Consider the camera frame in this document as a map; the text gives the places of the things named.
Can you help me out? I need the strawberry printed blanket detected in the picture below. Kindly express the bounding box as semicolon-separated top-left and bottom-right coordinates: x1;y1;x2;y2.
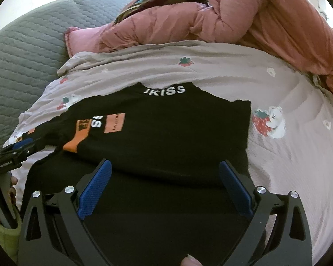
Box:
3;40;333;261

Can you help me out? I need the pink pillow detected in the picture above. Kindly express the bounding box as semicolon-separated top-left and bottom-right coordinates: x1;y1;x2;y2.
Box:
63;26;111;57

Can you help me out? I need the person's left hand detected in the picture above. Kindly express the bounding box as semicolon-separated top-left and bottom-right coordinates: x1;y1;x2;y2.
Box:
0;175;18;222

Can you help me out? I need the grey quilted headboard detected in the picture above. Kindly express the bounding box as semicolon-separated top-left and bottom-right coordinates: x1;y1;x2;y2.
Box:
0;0;141;156

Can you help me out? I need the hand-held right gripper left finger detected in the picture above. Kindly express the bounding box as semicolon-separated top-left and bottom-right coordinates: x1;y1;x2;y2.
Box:
18;158;113;266

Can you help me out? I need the person's right hand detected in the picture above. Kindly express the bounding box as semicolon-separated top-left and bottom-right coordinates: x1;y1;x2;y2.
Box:
181;256;202;266

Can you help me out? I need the pink puffy comforter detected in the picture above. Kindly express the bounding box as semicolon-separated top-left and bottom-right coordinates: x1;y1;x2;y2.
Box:
97;0;333;103

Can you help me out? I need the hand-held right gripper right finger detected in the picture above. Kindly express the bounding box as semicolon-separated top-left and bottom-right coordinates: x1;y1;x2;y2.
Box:
219;159;313;266

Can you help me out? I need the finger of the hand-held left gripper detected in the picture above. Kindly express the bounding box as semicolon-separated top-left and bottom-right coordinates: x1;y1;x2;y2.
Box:
0;137;35;156
8;139;45;162

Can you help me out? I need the person's left forearm green sleeve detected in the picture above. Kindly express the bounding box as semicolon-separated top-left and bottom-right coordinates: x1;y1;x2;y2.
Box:
0;213;20;266

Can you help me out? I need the black printed t-shirt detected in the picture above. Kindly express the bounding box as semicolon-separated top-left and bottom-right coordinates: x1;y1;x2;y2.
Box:
21;82;270;266

